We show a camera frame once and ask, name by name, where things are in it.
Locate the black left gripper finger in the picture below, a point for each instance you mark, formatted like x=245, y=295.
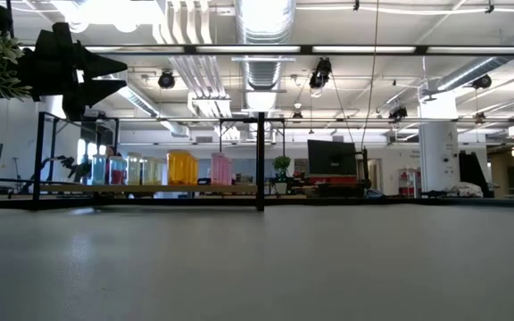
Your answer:
x=101, y=89
x=101, y=64

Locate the white cylinder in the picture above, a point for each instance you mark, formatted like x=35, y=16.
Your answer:
x=98, y=171

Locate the black ceiling spotlight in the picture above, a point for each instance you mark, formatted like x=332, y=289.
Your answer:
x=166, y=80
x=320, y=75
x=397, y=112
x=482, y=81

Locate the small plant in white pot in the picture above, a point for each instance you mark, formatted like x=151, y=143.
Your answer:
x=282, y=162

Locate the black overhead light bar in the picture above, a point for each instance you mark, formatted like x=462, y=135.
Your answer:
x=306, y=49

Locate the black desk monitor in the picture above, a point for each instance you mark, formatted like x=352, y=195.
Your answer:
x=332, y=156

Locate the white round column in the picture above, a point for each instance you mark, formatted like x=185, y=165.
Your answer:
x=437, y=151

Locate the white bag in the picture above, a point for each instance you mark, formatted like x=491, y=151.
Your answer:
x=464, y=189

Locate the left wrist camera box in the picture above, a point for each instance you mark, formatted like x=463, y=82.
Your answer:
x=74, y=109

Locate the silver ventilation duct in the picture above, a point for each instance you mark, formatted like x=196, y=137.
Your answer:
x=484, y=67
x=263, y=71

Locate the black aluminium table frame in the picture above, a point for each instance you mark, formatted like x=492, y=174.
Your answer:
x=373, y=201

